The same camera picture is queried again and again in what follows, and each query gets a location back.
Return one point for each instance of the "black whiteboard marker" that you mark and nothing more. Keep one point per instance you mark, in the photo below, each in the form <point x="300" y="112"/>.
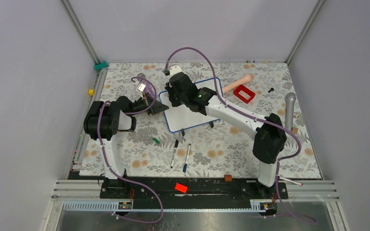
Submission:
<point x="174" y="153"/>

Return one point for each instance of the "teal corner clamp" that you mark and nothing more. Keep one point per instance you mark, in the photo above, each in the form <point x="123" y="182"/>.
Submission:
<point x="100" y="66"/>

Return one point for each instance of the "purple glitter microphone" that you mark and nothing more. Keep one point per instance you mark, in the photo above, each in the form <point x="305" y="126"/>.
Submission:
<point x="150" y="91"/>

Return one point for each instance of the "blue whiteboard marker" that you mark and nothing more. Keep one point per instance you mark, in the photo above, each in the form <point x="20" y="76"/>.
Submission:
<point x="187" y="158"/>

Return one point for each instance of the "green marker cap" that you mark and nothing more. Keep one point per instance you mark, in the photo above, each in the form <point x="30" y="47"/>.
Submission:
<point x="156" y="140"/>

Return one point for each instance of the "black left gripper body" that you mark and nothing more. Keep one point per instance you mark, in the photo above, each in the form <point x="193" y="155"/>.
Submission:
<point x="147" y="100"/>

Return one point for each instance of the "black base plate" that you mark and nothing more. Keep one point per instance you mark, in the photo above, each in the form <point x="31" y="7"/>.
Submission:
<point x="202" y="193"/>

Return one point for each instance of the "blue framed whiteboard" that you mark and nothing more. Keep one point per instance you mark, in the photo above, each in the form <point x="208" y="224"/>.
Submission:
<point x="182" y="118"/>

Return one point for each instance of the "wooden small cube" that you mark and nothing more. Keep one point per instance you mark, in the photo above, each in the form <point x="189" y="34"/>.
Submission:
<point x="295" y="130"/>

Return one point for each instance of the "pink microphone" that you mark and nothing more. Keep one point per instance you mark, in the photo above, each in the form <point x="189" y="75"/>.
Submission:
<point x="246" y="79"/>

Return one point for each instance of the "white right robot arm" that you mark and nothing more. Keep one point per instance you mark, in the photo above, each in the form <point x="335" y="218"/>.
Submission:
<point x="192" y="104"/>

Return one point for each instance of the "brown small block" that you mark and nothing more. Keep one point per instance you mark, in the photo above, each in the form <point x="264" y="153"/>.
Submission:
<point x="228" y="178"/>

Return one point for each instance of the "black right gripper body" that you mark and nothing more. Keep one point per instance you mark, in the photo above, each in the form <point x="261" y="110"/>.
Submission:
<point x="176" y="100"/>

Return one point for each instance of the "red flat card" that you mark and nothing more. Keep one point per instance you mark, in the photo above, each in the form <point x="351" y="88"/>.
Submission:
<point x="181" y="188"/>

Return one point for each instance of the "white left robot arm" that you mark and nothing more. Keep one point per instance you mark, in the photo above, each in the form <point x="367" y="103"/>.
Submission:
<point x="105" y="119"/>

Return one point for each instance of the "silver microphone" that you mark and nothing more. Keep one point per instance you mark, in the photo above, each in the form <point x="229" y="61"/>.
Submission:
<point x="290" y="99"/>

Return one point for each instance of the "red rectangular frame block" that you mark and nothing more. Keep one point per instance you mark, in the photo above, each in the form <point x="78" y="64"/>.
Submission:
<point x="244" y="94"/>

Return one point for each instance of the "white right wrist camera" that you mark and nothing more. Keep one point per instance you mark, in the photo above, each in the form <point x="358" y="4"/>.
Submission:
<point x="175" y="69"/>

